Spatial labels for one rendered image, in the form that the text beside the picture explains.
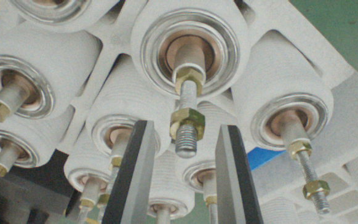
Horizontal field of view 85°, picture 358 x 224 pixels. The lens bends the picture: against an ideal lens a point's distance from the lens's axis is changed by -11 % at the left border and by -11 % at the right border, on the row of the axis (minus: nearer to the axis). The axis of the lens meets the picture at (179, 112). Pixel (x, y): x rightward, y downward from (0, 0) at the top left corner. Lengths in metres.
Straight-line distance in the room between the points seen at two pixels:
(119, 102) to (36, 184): 0.44
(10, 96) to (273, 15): 0.26
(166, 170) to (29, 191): 0.38
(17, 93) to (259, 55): 0.24
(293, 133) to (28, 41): 0.25
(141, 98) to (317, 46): 0.20
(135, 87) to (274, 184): 0.37
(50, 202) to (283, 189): 0.54
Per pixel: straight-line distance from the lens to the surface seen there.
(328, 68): 0.30
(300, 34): 0.26
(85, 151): 0.32
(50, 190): 0.62
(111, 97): 0.22
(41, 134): 0.31
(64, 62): 0.23
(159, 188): 0.34
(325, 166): 0.46
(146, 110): 0.21
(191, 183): 0.29
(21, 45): 0.22
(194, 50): 0.16
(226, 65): 0.17
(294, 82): 0.20
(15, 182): 0.63
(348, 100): 0.50
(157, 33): 0.16
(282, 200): 0.54
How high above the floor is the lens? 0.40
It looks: 49 degrees down
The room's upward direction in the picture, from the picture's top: 175 degrees counter-clockwise
